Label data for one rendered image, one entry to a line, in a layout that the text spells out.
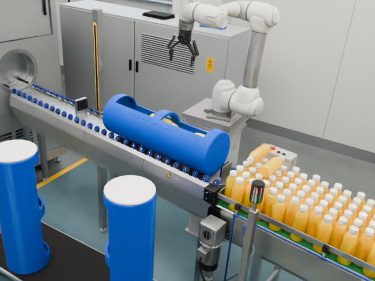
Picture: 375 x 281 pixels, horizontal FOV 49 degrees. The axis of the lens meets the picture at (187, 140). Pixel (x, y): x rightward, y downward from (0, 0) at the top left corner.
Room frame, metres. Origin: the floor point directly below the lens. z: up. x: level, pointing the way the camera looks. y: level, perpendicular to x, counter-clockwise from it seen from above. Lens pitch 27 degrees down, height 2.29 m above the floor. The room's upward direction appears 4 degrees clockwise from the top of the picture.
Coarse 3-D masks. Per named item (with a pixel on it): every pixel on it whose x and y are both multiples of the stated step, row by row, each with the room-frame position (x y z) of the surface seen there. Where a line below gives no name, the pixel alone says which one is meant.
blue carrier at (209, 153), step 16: (128, 96) 2.71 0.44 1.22; (112, 112) 2.55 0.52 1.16; (128, 112) 2.50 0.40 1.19; (144, 112) 2.73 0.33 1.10; (160, 112) 2.44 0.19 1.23; (112, 128) 2.54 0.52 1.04; (128, 128) 2.44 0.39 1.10; (144, 128) 2.37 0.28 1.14; (160, 128) 2.32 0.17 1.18; (176, 128) 2.28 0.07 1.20; (192, 128) 2.48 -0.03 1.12; (144, 144) 2.38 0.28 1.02; (160, 144) 2.28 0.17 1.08; (176, 144) 2.21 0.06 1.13; (192, 144) 2.16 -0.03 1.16; (208, 144) 2.12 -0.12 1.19; (224, 144) 2.25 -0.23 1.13; (176, 160) 2.24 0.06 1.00; (192, 160) 2.13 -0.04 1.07; (208, 160) 2.11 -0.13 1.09; (224, 160) 2.27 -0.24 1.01
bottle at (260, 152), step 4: (264, 144) 2.21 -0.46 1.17; (256, 148) 2.17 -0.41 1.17; (260, 148) 2.15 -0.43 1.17; (264, 148) 2.17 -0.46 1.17; (268, 148) 2.19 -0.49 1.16; (252, 152) 2.11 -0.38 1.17; (256, 152) 2.11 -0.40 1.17; (260, 152) 2.12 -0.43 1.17; (264, 152) 2.14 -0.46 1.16; (268, 152) 2.18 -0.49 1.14; (252, 156) 2.08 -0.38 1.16; (256, 156) 2.08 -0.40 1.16; (260, 156) 2.10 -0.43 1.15; (264, 156) 2.13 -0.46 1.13; (256, 160) 2.08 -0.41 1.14; (260, 160) 2.11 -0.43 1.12
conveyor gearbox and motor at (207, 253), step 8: (208, 216) 1.88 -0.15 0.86; (200, 224) 1.82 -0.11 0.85; (208, 224) 1.81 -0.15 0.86; (216, 224) 1.81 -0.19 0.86; (224, 224) 1.82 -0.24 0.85; (200, 232) 1.81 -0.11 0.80; (208, 232) 1.78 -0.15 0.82; (216, 232) 1.76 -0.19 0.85; (224, 232) 1.83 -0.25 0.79; (200, 240) 1.81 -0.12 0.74; (208, 240) 1.78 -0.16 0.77; (216, 240) 1.76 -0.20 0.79; (200, 248) 1.78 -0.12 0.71; (208, 248) 1.76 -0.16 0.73; (216, 248) 1.77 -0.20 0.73; (200, 256) 1.76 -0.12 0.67; (208, 256) 1.76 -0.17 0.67; (216, 256) 1.79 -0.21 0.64; (200, 264) 1.73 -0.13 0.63; (208, 264) 1.78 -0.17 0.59; (216, 264) 1.79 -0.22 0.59; (200, 272) 1.72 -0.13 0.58; (224, 280) 1.79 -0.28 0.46
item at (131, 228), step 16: (112, 208) 1.71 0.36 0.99; (128, 208) 1.70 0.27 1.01; (144, 208) 1.73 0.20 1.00; (112, 224) 1.72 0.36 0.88; (128, 224) 1.70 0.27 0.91; (144, 224) 1.73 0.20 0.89; (112, 240) 1.72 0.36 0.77; (128, 240) 1.70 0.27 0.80; (144, 240) 1.73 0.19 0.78; (112, 256) 1.72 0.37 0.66; (128, 256) 1.70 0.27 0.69; (144, 256) 1.73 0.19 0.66; (112, 272) 1.72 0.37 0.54; (128, 272) 1.70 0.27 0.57; (144, 272) 1.74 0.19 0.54
